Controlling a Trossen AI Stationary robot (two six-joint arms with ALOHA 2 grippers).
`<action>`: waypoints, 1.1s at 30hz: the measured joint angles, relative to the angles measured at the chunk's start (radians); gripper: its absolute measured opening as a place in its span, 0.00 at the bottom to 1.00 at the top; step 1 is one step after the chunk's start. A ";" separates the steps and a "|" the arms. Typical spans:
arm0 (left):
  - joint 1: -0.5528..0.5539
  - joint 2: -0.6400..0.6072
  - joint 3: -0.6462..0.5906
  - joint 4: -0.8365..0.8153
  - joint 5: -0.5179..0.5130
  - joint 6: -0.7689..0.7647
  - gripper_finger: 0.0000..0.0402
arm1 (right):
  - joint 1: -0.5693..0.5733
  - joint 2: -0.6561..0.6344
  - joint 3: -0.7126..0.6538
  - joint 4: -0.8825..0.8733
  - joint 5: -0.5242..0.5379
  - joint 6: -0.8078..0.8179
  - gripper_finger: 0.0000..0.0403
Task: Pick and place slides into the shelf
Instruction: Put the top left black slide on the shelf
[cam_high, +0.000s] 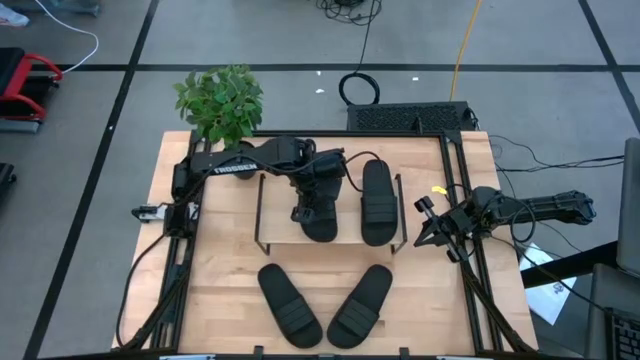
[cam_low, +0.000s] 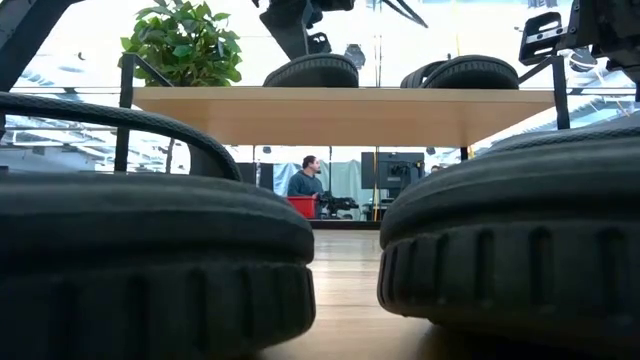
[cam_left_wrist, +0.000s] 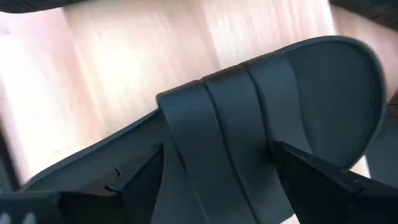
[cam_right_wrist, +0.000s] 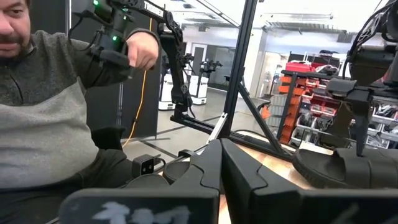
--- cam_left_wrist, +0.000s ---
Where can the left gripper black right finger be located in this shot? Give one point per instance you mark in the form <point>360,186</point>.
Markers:
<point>311,193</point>

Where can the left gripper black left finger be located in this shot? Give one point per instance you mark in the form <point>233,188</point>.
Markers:
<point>93,208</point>

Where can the black rubber slide sandal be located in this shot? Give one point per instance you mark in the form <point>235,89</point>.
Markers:
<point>248,109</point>

